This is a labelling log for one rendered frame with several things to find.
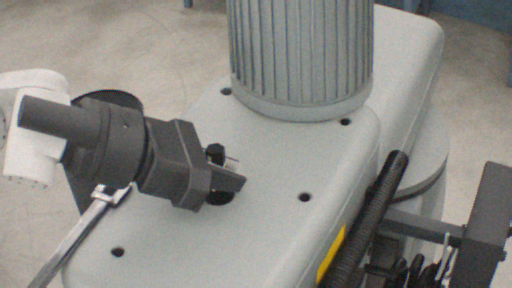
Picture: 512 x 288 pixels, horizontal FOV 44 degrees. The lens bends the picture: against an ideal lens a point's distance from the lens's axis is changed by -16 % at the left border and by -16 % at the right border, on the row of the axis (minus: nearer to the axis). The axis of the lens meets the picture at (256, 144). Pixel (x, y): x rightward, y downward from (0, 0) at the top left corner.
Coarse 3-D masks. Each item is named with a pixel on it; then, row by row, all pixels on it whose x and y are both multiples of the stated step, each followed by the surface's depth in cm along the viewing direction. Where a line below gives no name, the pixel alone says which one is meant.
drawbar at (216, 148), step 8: (208, 144) 81; (216, 144) 81; (208, 152) 80; (216, 152) 79; (224, 152) 80; (216, 160) 80; (224, 160) 81; (216, 192) 83; (224, 192) 83; (216, 200) 83; (224, 200) 84
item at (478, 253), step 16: (496, 176) 108; (480, 192) 105; (496, 192) 105; (480, 208) 102; (496, 208) 102; (480, 224) 100; (496, 224) 99; (464, 240) 98; (480, 240) 97; (496, 240) 96; (464, 256) 100; (480, 256) 99; (496, 256) 97; (464, 272) 102; (480, 272) 100
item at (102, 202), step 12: (96, 192) 84; (120, 192) 84; (96, 204) 82; (108, 204) 83; (84, 216) 81; (96, 216) 81; (72, 228) 79; (84, 228) 79; (72, 240) 77; (60, 252) 76; (72, 252) 76; (48, 264) 74; (60, 264) 74; (36, 276) 73; (48, 276) 73
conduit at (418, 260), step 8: (416, 256) 121; (368, 264) 118; (392, 264) 121; (400, 264) 120; (416, 264) 118; (432, 264) 123; (440, 264) 117; (448, 264) 120; (368, 272) 117; (376, 272) 116; (384, 272) 116; (392, 272) 116; (400, 272) 127; (416, 272) 118; (424, 272) 117; (432, 272) 118; (392, 280) 118; (400, 280) 128; (408, 280) 130; (416, 280) 129; (424, 280) 116; (432, 280) 114; (440, 280) 114
